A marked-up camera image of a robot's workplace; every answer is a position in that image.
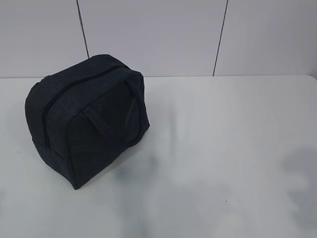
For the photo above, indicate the dark blue lunch bag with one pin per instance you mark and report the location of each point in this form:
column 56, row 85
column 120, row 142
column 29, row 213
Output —
column 82, row 118

